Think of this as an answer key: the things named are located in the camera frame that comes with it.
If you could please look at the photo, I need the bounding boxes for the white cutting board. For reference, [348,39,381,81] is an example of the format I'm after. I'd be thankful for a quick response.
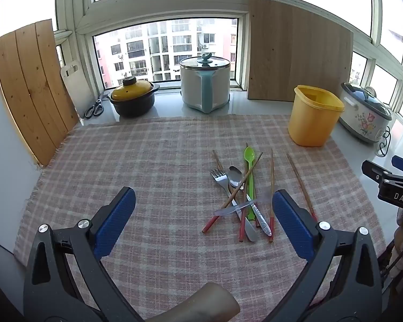
[60,60,88,118]

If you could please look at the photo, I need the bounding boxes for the yellow plastic container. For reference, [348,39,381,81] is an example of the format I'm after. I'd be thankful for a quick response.
[288,85,345,147]

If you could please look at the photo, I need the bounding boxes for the black handled scissors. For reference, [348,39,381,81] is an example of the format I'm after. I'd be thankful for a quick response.
[84,99,105,119]

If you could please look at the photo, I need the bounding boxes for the person's right hand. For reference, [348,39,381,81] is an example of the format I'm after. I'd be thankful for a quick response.
[388,208,403,277]

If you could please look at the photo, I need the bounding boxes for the white window frame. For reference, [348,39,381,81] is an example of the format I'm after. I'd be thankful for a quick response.
[0,0,403,121]

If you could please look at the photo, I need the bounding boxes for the metal fork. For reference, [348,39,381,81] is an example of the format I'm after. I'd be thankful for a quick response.
[210,168,259,243]

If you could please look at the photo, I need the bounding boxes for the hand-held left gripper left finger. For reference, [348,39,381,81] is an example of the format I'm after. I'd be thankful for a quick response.
[23,186,145,322]

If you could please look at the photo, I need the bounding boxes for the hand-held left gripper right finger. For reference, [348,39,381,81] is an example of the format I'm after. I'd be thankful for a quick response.
[255,189,383,322]

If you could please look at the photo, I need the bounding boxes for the black clay pot yellow lid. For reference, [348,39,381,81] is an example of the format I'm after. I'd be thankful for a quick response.
[107,76,160,118]

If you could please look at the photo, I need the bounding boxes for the brown wooden plank panel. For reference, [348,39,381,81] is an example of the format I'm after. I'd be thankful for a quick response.
[0,19,79,166]

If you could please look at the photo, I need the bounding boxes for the black power cable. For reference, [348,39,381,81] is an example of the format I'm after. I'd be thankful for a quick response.
[376,126,392,158]

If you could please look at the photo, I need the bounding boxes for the clear plastic spoon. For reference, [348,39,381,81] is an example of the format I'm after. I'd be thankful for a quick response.
[214,199,261,216]

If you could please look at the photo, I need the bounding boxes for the white electric pot teal handle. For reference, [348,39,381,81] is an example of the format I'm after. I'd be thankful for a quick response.
[179,53,232,114]

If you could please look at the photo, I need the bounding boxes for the person's left hand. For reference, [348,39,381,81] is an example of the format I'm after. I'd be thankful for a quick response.
[153,282,240,322]

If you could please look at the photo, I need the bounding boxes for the light wooden board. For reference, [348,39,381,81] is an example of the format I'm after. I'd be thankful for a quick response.
[247,0,354,103]

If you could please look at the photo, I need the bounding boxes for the metal spoon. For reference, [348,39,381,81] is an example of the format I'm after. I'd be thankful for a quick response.
[228,166,272,237]

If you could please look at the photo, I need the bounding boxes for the white floral rice cooker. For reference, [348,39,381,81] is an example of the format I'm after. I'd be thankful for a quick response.
[339,81,393,144]

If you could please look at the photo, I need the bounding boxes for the pink checked tablecloth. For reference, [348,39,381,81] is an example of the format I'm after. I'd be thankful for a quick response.
[13,114,387,322]

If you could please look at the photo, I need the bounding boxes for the green plastic spoon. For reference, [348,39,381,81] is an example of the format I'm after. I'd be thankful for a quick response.
[244,147,256,220]

